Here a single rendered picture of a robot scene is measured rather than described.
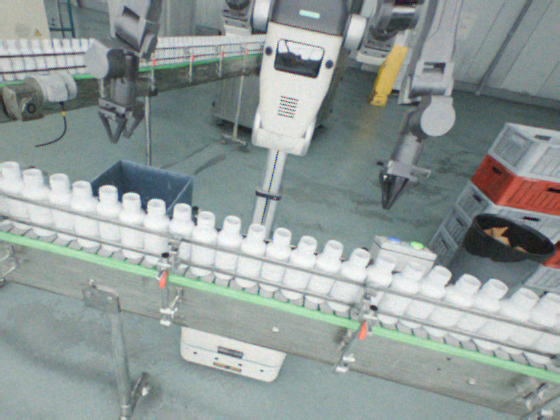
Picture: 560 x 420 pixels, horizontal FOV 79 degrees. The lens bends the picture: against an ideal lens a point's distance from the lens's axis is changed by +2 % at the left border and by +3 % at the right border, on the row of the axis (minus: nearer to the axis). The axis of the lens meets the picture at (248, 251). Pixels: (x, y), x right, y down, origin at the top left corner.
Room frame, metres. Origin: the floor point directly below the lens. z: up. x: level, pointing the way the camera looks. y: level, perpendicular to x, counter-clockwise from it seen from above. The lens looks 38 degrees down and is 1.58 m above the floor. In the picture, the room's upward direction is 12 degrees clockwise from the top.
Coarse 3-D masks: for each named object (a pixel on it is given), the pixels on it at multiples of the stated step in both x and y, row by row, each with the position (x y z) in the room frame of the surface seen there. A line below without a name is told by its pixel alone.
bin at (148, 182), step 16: (112, 176) 1.14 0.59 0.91; (128, 176) 1.22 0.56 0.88; (144, 176) 1.21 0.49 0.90; (160, 176) 1.21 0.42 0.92; (176, 176) 1.20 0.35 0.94; (192, 176) 1.20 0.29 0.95; (96, 192) 1.03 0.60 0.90; (128, 192) 1.22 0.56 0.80; (144, 192) 1.21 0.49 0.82; (160, 192) 1.21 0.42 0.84; (176, 192) 1.20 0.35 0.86; (192, 192) 1.20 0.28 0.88; (144, 208) 1.21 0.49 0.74
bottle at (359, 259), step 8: (360, 248) 0.62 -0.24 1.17; (352, 256) 0.60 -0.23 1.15; (360, 256) 0.62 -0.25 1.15; (368, 256) 0.60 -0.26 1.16; (344, 264) 0.61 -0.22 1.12; (352, 264) 0.59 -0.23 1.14; (360, 264) 0.59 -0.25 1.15; (344, 272) 0.59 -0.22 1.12; (352, 272) 0.58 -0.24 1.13; (360, 272) 0.58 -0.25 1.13; (360, 280) 0.58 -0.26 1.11; (336, 288) 0.59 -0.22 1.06; (344, 288) 0.58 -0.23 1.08; (352, 288) 0.58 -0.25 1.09; (328, 296) 0.60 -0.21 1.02; (336, 296) 0.58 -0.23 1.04; (344, 296) 0.57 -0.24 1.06; (352, 296) 0.58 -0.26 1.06; (328, 304) 0.59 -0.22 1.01; (336, 304) 0.58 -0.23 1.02
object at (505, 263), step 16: (480, 224) 2.13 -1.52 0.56; (496, 224) 2.14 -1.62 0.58; (512, 224) 2.12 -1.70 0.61; (464, 240) 1.98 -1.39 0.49; (480, 240) 1.86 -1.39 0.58; (496, 240) 1.79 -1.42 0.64; (512, 240) 2.08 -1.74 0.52; (528, 240) 2.02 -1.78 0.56; (544, 240) 1.95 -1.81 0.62; (464, 256) 1.90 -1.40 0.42; (480, 256) 1.82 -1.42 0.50; (496, 256) 1.77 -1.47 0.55; (512, 256) 1.74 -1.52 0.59; (528, 256) 1.72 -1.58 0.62; (544, 256) 1.73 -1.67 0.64; (464, 272) 1.84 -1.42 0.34; (480, 272) 1.78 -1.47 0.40; (496, 272) 1.75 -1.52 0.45; (512, 272) 1.73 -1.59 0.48; (528, 272) 1.75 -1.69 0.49; (480, 288) 1.76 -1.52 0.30; (512, 288) 1.78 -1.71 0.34
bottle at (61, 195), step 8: (56, 176) 0.66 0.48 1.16; (64, 176) 0.67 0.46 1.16; (56, 184) 0.63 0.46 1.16; (64, 184) 0.64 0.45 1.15; (56, 192) 0.63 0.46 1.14; (64, 192) 0.64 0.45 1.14; (72, 192) 0.66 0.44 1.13; (56, 200) 0.62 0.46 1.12; (64, 200) 0.63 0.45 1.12; (56, 216) 0.62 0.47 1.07; (64, 216) 0.63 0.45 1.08; (72, 216) 0.64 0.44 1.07; (56, 224) 0.63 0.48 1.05; (64, 224) 0.62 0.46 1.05; (72, 224) 0.63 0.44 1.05
